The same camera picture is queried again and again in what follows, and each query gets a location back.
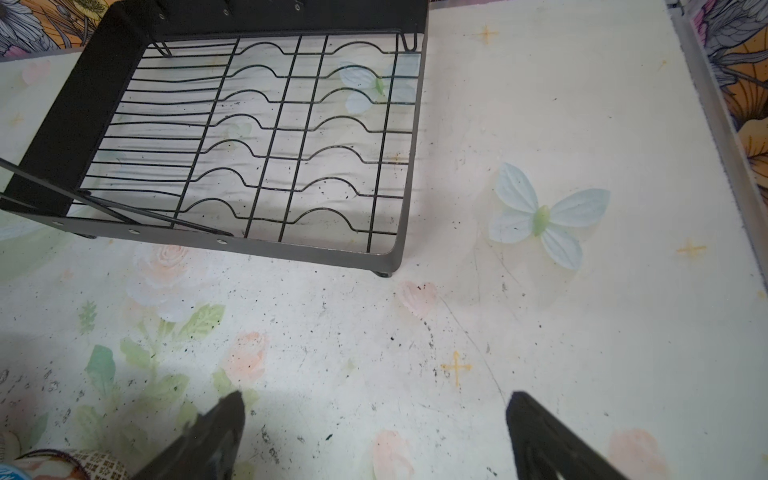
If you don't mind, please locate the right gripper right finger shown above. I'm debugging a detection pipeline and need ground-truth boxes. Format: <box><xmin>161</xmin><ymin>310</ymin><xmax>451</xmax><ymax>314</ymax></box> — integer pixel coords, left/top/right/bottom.
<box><xmin>506</xmin><ymin>391</ymin><xmax>625</xmax><ymax>480</ymax></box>

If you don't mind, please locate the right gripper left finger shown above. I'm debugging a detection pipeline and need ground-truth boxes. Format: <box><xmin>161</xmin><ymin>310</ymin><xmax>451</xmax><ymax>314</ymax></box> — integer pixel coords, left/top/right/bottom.
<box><xmin>133</xmin><ymin>391</ymin><xmax>245</xmax><ymax>480</ymax></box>

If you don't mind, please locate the orange red patterned bowl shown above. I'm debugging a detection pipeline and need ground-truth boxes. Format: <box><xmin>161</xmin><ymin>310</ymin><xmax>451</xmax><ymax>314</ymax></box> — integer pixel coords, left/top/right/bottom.
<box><xmin>1</xmin><ymin>449</ymin><xmax>131</xmax><ymax>480</ymax></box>

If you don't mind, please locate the black wire dish rack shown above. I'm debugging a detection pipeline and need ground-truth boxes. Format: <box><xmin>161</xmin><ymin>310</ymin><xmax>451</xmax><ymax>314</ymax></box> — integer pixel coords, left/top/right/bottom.
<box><xmin>1</xmin><ymin>1</ymin><xmax>429</xmax><ymax>278</ymax></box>

